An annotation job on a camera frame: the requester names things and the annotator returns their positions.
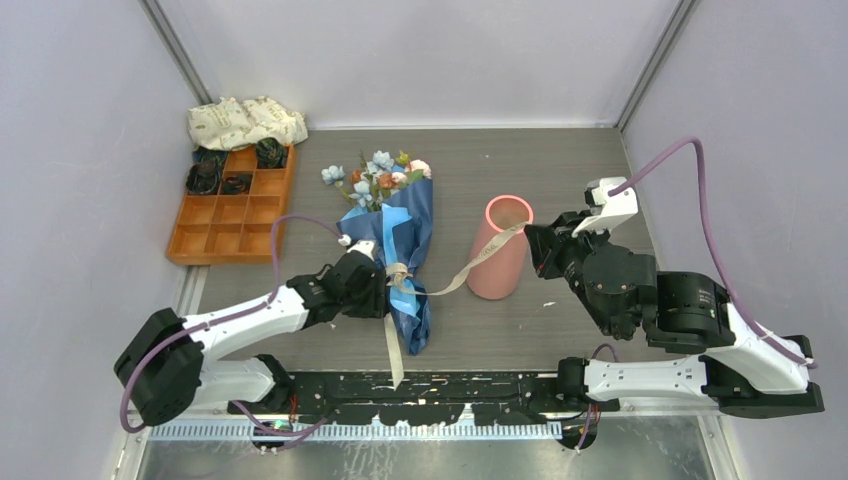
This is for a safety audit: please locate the pink cylindrical vase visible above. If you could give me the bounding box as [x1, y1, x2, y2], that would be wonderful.
[467, 195, 534, 300]

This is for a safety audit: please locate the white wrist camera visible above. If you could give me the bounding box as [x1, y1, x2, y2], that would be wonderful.
[337, 234, 377, 261]
[571, 177, 639, 238]

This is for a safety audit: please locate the dark rolled sock middle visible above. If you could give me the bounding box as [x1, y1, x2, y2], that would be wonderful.
[219, 172, 253, 195]

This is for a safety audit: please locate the beige ribbon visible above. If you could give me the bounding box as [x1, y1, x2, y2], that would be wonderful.
[382, 220, 531, 390]

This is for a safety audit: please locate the dark rolled sock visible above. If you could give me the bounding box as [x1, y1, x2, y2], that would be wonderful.
[219, 172, 253, 195]
[186, 160, 221, 196]
[255, 137, 288, 169]

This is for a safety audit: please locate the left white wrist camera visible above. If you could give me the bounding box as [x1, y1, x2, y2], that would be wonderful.
[337, 234, 377, 261]

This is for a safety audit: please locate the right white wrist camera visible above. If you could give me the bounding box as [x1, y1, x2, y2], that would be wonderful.
[571, 177, 639, 238]

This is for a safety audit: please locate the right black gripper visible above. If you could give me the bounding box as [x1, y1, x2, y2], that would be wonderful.
[519, 208, 614, 334]

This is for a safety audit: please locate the flower bouquet blue paper wrap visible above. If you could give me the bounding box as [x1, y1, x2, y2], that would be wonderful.
[321, 150, 434, 356]

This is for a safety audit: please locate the cream patterned cloth bag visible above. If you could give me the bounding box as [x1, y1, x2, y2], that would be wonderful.
[187, 96, 309, 151]

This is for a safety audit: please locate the aluminium rail frame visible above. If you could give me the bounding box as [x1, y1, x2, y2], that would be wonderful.
[139, 269, 717, 479]

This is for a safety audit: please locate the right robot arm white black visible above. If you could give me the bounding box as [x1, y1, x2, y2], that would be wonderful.
[524, 212, 825, 419]

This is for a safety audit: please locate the dark rolled sock left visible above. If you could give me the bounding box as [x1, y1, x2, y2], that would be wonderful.
[186, 160, 221, 196]

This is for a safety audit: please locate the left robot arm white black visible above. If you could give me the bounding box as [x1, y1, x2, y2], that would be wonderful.
[113, 241, 387, 433]

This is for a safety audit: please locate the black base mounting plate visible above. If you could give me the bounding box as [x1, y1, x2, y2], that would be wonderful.
[243, 371, 588, 426]

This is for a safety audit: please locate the dark rolled sock top right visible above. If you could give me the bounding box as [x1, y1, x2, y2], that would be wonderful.
[255, 137, 288, 169]

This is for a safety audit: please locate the orange compartment tray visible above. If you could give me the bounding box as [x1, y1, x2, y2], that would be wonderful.
[166, 145, 297, 266]

